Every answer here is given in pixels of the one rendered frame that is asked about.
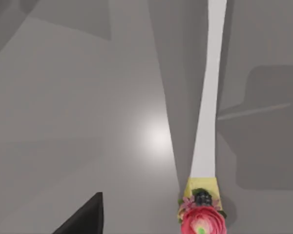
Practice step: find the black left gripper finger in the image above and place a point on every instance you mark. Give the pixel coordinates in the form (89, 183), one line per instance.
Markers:
(88, 216)

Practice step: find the yellow pot with pink flower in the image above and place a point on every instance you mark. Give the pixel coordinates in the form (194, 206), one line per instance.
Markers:
(202, 211)

